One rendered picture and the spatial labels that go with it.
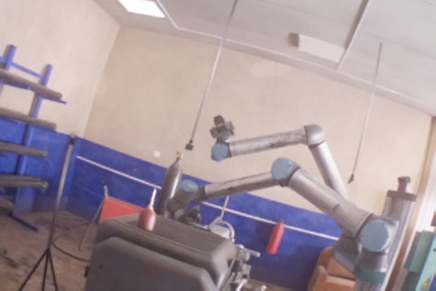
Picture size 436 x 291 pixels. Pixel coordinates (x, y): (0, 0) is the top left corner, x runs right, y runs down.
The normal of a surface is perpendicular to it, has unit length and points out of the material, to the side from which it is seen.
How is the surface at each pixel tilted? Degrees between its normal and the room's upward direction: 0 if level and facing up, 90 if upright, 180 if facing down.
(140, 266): 90
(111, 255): 90
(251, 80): 90
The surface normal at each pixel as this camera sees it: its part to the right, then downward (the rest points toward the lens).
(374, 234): -0.44, -0.17
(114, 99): -0.14, -0.11
